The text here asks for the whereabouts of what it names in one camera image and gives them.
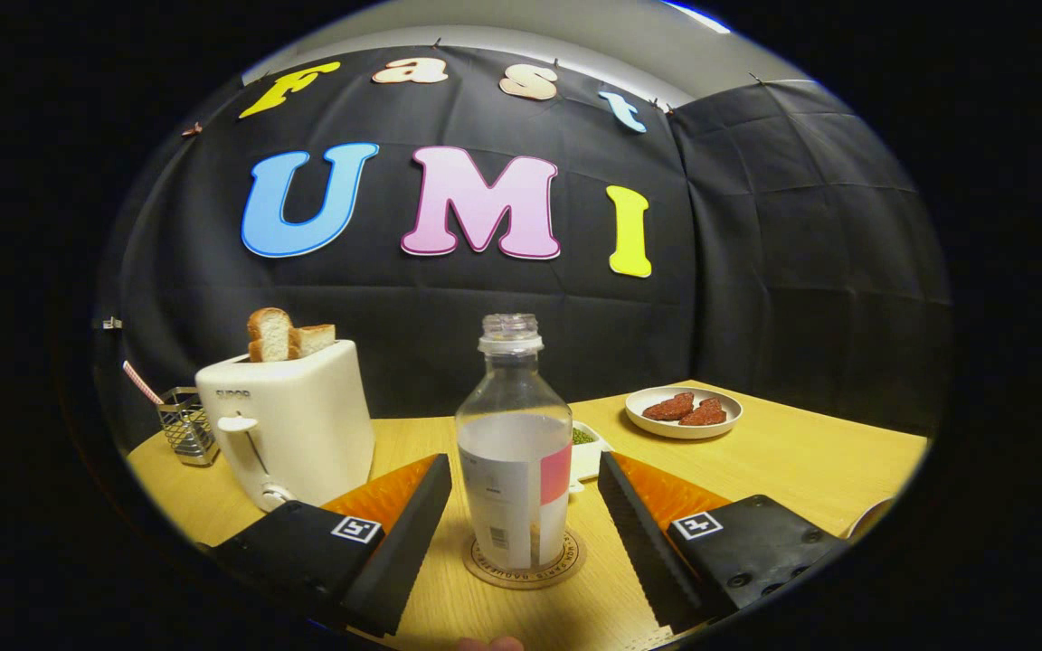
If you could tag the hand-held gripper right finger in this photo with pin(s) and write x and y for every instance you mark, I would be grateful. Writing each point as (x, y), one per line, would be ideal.
(639, 542)

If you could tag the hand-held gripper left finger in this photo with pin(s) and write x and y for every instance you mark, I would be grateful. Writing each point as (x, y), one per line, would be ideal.
(403, 551)

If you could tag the round cork coaster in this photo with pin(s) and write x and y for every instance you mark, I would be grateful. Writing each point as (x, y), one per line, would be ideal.
(485, 568)

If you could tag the clear juice bottle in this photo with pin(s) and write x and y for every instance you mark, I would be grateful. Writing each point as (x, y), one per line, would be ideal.
(512, 470)

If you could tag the small white bean dish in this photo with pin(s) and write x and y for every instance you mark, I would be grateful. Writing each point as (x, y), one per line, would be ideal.
(586, 459)

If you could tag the round white plate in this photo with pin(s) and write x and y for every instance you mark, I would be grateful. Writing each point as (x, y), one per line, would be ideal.
(666, 429)

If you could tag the red meat piece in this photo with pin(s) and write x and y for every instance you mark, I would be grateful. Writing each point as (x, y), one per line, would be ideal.
(668, 408)
(706, 413)

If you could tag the white toaster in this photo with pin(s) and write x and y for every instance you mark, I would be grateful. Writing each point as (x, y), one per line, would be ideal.
(304, 425)

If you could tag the wooden table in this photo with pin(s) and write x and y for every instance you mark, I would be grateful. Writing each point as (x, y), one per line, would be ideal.
(801, 470)

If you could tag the toast bread slice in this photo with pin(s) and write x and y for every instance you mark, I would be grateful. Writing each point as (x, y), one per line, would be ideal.
(315, 340)
(269, 336)

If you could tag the metal mesh holder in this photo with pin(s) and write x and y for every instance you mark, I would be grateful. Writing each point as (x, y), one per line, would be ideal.
(188, 429)

